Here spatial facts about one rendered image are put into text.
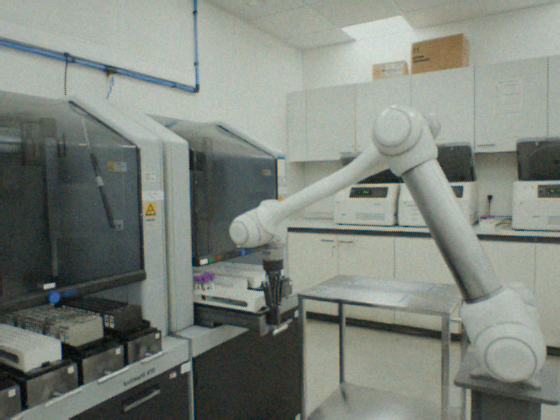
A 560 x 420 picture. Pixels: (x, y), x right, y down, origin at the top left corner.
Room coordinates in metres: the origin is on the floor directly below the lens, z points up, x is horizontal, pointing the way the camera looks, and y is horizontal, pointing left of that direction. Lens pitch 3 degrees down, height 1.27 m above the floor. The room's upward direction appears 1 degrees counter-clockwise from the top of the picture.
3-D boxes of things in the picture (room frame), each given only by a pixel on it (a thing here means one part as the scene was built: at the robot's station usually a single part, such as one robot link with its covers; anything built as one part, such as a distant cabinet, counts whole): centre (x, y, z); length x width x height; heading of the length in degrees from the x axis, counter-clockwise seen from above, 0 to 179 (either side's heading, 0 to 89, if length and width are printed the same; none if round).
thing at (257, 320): (1.75, 0.30, 0.78); 0.73 x 0.14 x 0.09; 58
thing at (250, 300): (1.68, 0.19, 0.83); 0.30 x 0.10 x 0.06; 59
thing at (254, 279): (2.05, 0.20, 0.83); 0.30 x 0.10 x 0.06; 58
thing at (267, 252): (1.58, 0.02, 1.03); 0.09 x 0.09 x 0.06
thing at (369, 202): (4.07, -0.89, 1.22); 0.62 x 0.56 x 0.64; 147
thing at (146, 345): (1.52, 0.69, 0.78); 0.73 x 0.14 x 0.09; 58
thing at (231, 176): (2.06, 0.36, 1.28); 0.61 x 0.51 x 0.63; 148
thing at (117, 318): (1.39, 0.49, 0.85); 0.12 x 0.02 x 0.06; 149
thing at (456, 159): (3.76, -1.39, 1.24); 0.62 x 0.56 x 0.69; 149
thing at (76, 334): (1.26, 0.57, 0.85); 0.12 x 0.02 x 0.06; 149
